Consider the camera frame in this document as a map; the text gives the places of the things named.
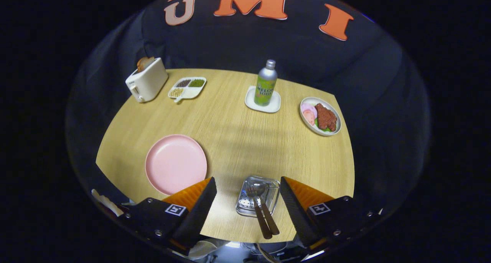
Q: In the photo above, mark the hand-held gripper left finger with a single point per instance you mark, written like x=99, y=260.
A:
x=199, y=213

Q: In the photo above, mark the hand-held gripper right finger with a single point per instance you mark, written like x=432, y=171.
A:
x=299, y=213

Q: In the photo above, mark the pink round plate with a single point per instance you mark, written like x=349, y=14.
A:
x=176, y=165

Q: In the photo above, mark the white round food bowl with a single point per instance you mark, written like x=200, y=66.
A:
x=308, y=130

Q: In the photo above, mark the white elongated object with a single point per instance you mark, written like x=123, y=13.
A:
x=105, y=203

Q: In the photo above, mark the red meat piece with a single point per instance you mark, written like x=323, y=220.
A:
x=326, y=117

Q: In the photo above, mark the pink ham slices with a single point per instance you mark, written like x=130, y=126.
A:
x=308, y=111

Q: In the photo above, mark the white divided snack dish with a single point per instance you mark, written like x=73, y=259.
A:
x=193, y=93

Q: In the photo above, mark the white square coaster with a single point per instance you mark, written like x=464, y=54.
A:
x=251, y=102

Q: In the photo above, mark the pile of yellow beans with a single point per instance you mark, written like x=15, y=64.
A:
x=176, y=92

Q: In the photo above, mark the pile of green beans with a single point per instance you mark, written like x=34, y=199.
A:
x=196, y=83

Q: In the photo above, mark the green soda bottle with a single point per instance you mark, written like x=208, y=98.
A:
x=265, y=86

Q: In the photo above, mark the pile of dark beans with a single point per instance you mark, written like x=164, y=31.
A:
x=183, y=83

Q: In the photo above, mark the white toaster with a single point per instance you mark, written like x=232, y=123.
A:
x=149, y=82

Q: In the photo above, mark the brown toast slice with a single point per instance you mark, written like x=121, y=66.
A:
x=145, y=63

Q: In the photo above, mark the black backdrop cloth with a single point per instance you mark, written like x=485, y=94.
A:
x=230, y=40

